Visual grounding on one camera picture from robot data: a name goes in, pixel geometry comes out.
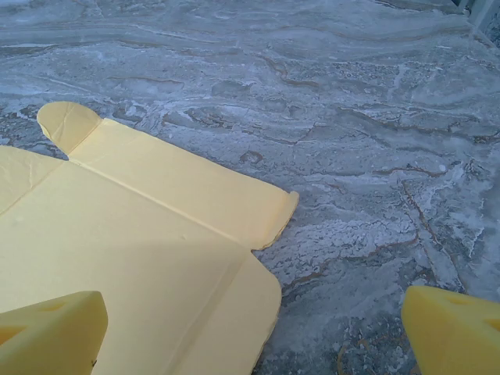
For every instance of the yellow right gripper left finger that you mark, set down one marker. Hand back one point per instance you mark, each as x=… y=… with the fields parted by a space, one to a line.
x=54 y=336

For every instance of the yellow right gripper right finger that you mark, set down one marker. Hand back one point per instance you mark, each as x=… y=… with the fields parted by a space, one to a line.
x=453 y=336

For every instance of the yellow paper box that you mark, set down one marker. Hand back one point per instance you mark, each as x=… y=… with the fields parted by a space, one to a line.
x=117 y=250

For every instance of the slanted aluminium frame post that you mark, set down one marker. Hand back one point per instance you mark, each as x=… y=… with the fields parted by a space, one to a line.
x=482 y=19

